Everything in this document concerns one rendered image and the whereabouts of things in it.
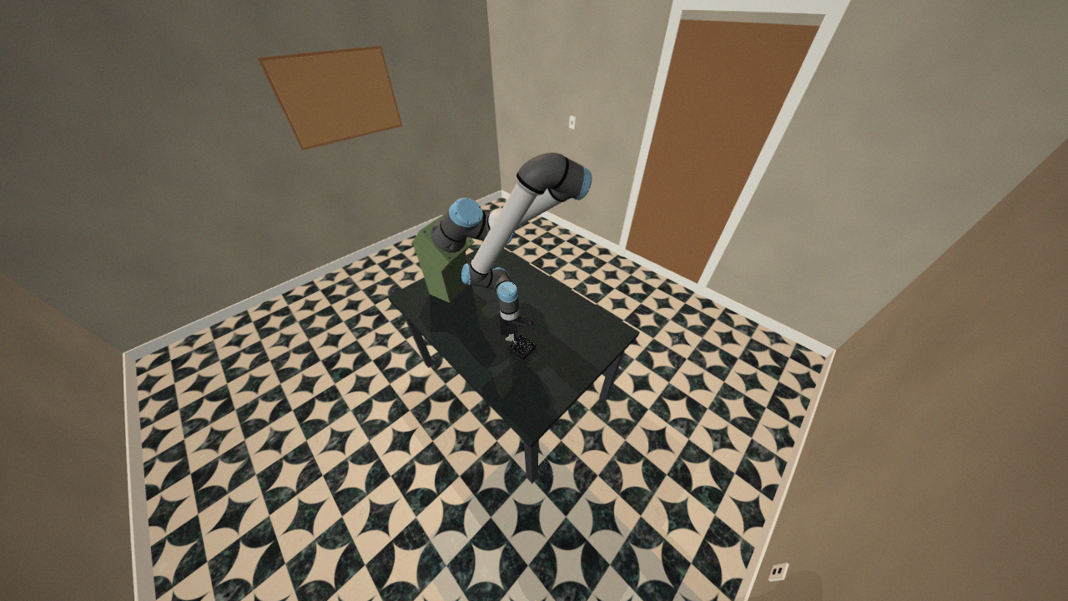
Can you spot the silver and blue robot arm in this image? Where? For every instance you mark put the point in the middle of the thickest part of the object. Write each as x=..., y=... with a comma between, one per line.
x=548, y=180

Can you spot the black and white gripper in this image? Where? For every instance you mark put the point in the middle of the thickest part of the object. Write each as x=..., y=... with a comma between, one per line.
x=508, y=329

